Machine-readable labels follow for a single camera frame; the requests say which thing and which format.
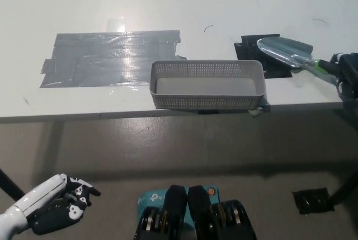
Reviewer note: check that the right robot hand black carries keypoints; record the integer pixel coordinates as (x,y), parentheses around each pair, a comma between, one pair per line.
(348,69)

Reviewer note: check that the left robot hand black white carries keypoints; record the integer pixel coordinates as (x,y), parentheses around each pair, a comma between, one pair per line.
(47,192)

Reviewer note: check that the black tape patch on desk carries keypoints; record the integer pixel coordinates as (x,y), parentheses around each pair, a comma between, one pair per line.
(249,51)

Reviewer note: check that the black table leg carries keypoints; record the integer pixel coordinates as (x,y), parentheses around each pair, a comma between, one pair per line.
(11,184)
(346,185)

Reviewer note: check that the small grey tape strip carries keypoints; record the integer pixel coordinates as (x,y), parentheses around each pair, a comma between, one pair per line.
(260,110)

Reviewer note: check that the teal tp-link box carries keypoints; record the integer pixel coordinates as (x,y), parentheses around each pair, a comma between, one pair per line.
(152,198)

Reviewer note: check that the grey perforated plastic basket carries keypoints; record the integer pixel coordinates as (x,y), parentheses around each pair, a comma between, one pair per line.
(207,87)

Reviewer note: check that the large grey duct tape patch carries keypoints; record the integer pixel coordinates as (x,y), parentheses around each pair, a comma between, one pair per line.
(106,59)

